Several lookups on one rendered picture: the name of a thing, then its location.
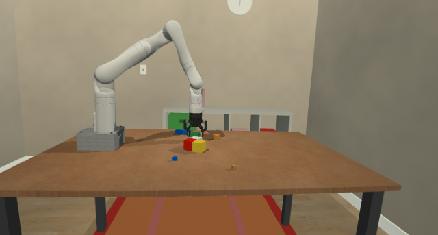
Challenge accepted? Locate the green cube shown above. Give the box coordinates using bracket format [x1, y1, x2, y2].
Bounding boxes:
[190, 131, 200, 138]

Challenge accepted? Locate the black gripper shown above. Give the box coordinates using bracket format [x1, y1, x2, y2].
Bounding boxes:
[183, 113, 207, 137]

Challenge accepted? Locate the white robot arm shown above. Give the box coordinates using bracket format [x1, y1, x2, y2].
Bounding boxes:
[94, 20, 205, 133]

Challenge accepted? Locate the red cube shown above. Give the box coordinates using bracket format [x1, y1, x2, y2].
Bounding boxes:
[183, 138, 197, 151]

